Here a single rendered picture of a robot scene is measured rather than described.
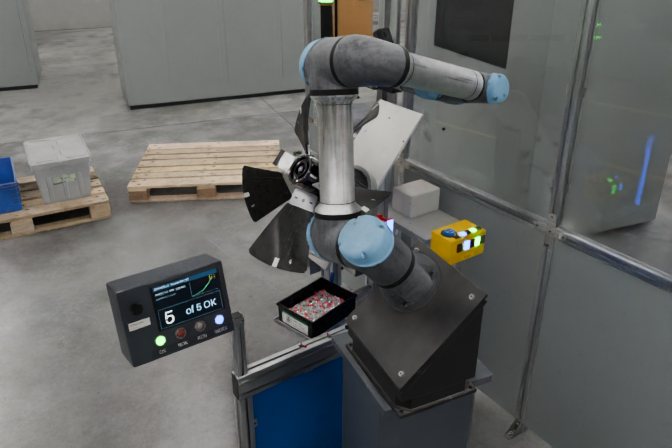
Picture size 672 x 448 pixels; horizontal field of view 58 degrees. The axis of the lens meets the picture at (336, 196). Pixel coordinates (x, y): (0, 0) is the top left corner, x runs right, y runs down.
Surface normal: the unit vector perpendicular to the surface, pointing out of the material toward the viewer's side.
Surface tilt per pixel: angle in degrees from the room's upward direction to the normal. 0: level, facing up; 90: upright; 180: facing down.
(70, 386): 0
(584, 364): 90
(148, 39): 90
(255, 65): 90
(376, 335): 42
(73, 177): 95
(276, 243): 50
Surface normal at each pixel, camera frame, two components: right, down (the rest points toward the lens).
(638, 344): -0.83, 0.23
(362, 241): -0.52, -0.55
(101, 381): 0.00, -0.91
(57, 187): 0.48, 0.44
